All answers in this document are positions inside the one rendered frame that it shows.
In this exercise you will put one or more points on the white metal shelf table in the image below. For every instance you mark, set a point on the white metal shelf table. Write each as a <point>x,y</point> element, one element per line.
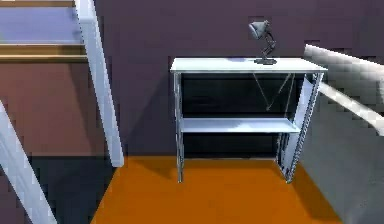
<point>240,65</point>

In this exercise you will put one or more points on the grey desk lamp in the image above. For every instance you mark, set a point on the grey desk lamp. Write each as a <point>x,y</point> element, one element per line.
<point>263,33</point>

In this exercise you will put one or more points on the grey upholstered bed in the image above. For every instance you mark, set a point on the grey upholstered bed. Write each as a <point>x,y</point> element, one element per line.
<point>346,150</point>

